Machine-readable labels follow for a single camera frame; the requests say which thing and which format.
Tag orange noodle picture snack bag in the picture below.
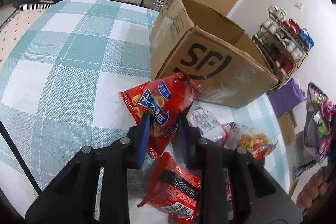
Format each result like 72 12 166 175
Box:
222 122 277 161

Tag red noodle packet black band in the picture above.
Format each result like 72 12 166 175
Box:
137 152 201 223

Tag red chips snack bag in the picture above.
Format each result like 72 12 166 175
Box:
120 72 203 159

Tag white red snack packet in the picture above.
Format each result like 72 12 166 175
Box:
187 107 228 144

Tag purple bag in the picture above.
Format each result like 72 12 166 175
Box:
269 79 307 118

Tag teal white plaid tablecloth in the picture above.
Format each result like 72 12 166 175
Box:
1 0 290 223

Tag wooden shoe rack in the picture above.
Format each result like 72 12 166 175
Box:
252 5 314 83

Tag brown SF cardboard box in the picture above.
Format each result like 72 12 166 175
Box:
151 0 278 107

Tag dotted beige floor mat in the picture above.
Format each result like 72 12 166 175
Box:
0 3 52 68

